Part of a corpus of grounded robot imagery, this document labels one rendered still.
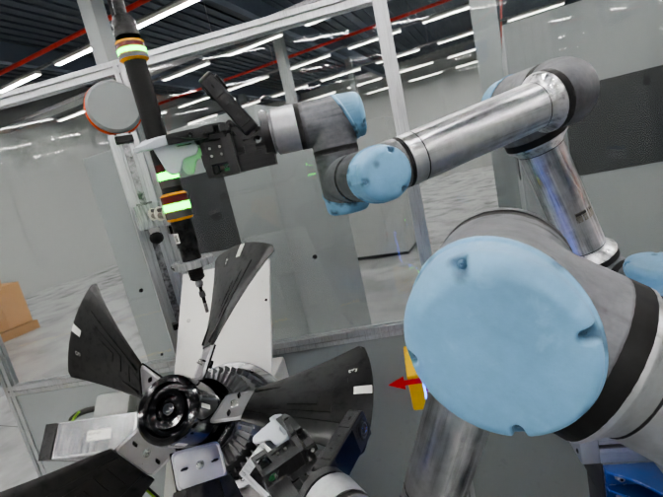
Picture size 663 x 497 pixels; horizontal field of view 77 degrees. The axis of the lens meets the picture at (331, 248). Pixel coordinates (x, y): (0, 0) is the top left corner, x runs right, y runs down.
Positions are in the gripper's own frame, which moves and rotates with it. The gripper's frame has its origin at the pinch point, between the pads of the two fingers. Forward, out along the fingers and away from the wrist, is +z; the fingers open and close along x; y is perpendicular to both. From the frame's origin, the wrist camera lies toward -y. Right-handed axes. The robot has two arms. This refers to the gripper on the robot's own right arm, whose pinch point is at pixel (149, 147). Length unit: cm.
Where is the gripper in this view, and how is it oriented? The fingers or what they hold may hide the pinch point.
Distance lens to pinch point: 76.5
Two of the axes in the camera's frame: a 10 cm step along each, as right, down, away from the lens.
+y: 2.2, 9.6, 1.8
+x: -0.6, -1.8, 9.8
